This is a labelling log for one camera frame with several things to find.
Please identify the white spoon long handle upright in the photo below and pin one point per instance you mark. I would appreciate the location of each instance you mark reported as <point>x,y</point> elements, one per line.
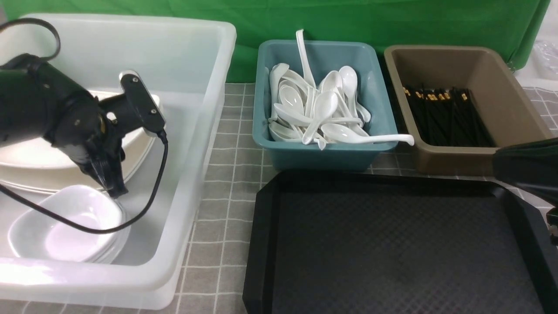
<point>307,72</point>

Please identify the grey checked tablecloth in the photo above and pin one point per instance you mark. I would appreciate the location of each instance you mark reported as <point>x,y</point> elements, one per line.
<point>212,275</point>

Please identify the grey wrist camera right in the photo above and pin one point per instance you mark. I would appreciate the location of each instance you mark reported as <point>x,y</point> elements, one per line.
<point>134,108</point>

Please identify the white soup spoon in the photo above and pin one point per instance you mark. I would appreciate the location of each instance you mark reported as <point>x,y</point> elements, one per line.
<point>350,85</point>

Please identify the clear plastic bag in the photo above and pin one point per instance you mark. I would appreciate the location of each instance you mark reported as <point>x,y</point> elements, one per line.
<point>546,58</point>

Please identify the black plastic tray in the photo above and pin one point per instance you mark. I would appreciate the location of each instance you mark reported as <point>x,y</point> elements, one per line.
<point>346,243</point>

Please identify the white spoon front of bin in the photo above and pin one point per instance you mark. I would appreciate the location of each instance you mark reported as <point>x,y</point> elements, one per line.
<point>343,134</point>

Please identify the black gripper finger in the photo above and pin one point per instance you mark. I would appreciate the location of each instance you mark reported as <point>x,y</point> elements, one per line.
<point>532,167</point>

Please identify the large translucent white bin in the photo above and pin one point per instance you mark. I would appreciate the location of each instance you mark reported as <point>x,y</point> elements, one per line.
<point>185,63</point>

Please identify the brown plastic bin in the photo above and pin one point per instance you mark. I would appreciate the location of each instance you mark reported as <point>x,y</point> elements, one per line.
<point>498,98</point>

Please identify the white square rice plate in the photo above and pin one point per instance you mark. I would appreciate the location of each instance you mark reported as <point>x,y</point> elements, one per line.
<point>39,154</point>

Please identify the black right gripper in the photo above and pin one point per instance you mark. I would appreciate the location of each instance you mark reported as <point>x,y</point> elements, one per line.
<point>90,133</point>

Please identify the white spoon centre of pile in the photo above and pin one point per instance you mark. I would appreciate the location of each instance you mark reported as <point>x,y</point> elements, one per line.
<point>324,107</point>

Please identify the green backdrop cloth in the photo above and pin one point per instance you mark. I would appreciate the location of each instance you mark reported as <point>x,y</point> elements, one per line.
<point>508,27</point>

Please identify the teal plastic bin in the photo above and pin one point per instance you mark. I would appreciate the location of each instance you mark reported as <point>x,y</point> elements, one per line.
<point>323,57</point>

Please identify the pile of black chopsticks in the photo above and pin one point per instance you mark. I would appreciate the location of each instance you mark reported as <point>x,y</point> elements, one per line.
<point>447,117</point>

